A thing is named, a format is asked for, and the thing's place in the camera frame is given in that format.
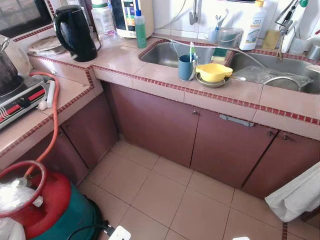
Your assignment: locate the white detergent bottle yellow cap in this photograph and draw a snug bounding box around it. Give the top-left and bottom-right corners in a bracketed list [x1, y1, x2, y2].
[239, 0, 267, 51]

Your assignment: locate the yellow sponge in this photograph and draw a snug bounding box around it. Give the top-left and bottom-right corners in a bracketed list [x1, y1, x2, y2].
[262, 30, 281, 50]

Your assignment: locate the chrome wall tap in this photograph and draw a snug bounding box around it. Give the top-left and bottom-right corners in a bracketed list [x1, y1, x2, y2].
[189, 0, 202, 26]

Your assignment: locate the metal cabinet handle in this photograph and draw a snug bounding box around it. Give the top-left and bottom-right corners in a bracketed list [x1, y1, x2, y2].
[219, 114, 255, 127]

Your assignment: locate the clear measuring cup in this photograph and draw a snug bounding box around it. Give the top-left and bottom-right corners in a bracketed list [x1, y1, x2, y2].
[289, 36, 308, 55]

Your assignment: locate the beige water purifier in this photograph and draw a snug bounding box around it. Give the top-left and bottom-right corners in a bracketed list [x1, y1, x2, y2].
[110, 0, 155, 39]

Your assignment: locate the red gas cylinder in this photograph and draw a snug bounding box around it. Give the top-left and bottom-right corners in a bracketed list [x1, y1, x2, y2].
[0, 160, 72, 240]

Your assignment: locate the white bottle green cap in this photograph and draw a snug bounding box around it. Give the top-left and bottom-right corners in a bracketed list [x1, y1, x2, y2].
[281, 0, 309, 54]

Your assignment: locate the green dish soap bottle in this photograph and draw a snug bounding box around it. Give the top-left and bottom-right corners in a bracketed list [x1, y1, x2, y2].
[134, 9, 148, 49]

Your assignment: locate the chrome swivel tap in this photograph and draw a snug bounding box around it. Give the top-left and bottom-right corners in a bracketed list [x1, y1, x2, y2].
[275, 0, 301, 61]

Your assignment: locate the black electric kettle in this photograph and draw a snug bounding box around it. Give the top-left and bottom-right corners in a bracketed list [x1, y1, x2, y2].
[53, 5, 99, 63]

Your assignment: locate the orange gas hose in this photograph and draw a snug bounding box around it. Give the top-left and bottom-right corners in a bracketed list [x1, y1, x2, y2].
[22, 71, 61, 178]

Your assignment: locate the round plate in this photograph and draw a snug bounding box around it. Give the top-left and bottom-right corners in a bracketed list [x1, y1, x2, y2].
[27, 36, 67, 56]

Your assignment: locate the clear plastic bottle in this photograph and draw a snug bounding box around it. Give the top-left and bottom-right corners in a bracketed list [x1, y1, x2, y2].
[91, 0, 123, 48]

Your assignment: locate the clear plastic cup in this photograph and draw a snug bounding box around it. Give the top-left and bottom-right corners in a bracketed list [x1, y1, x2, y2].
[207, 27, 222, 45]

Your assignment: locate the metal bowl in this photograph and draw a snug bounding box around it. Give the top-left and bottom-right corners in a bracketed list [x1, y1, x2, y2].
[196, 75, 232, 89]

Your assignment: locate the green scouring sponge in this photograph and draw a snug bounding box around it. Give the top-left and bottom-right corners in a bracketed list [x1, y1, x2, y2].
[212, 47, 228, 63]

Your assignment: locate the white power plug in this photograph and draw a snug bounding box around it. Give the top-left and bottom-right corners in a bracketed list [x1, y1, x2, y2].
[107, 225, 132, 240]

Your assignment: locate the clear plastic bucket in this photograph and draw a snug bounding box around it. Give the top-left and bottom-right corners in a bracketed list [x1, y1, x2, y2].
[218, 27, 244, 49]

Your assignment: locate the dark cooking pot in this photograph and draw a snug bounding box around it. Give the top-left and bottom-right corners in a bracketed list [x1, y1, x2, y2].
[0, 37, 24, 97]

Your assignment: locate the white gas lighter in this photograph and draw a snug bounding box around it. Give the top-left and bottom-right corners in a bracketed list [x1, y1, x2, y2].
[39, 80, 56, 111]

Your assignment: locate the gas stove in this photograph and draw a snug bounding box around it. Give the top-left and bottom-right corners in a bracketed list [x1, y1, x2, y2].
[0, 75, 51, 131]

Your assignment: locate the yellow plastic bowl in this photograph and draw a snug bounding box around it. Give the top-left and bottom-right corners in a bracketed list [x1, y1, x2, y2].
[195, 63, 234, 83]

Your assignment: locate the white plastic bag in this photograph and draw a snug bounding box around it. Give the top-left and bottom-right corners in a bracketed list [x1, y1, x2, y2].
[0, 180, 38, 216]

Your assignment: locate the maroon cabinet door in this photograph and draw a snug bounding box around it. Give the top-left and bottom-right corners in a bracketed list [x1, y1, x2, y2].
[107, 82, 201, 168]
[0, 131, 90, 186]
[242, 131, 320, 200]
[61, 94, 120, 170]
[190, 110, 278, 190]

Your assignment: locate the blue cup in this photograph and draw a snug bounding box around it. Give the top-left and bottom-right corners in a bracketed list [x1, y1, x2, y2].
[178, 54, 197, 82]

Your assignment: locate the blue toothbrush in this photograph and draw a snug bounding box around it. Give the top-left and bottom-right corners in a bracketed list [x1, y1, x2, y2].
[214, 14, 223, 32]

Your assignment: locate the metal cup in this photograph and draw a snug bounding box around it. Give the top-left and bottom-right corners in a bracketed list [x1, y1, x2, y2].
[306, 42, 320, 62]

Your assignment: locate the metal strainer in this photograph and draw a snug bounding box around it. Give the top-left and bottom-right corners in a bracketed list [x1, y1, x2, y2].
[262, 76, 301, 92]

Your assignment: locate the green white toothbrush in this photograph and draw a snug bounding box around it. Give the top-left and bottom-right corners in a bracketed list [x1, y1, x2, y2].
[189, 42, 197, 63]

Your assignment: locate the white hose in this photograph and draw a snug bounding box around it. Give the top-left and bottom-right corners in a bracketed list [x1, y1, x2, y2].
[170, 39, 268, 69]

